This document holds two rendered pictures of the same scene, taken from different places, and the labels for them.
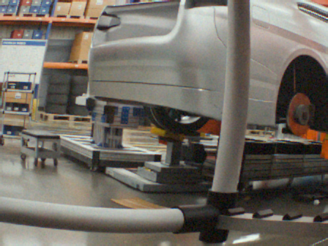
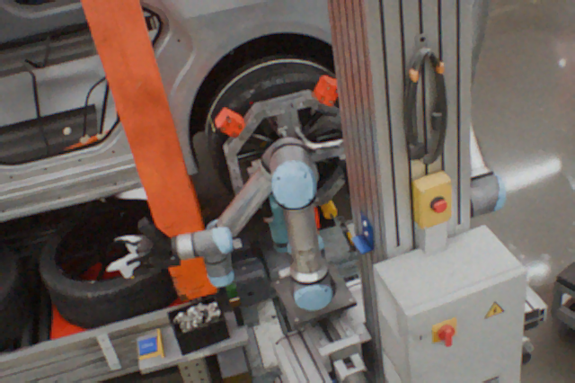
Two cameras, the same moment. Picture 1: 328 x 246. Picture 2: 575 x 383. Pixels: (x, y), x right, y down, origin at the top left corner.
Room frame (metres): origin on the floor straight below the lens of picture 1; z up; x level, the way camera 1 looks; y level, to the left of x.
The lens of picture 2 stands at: (7.56, 0.90, 2.61)
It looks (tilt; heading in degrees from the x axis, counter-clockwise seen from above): 37 degrees down; 202
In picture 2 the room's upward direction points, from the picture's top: 10 degrees counter-clockwise
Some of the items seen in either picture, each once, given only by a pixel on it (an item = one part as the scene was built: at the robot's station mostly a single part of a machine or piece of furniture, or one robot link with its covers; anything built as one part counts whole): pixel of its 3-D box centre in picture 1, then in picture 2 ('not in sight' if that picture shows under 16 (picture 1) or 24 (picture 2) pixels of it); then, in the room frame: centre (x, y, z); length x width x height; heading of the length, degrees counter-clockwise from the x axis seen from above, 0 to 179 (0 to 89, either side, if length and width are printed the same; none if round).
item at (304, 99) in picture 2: not in sight; (292, 155); (5.18, -0.03, 0.85); 0.54 x 0.07 x 0.54; 120
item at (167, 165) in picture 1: (173, 154); (299, 227); (5.04, -0.11, 0.32); 0.40 x 0.30 x 0.28; 120
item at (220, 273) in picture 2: not in sight; (218, 262); (6.10, 0.04, 1.12); 0.11 x 0.08 x 0.11; 21
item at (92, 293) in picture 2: (246, 150); (117, 261); (5.44, -0.87, 0.39); 0.66 x 0.66 x 0.24
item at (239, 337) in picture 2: (192, 137); (192, 340); (5.87, -0.31, 0.44); 0.43 x 0.17 x 0.03; 120
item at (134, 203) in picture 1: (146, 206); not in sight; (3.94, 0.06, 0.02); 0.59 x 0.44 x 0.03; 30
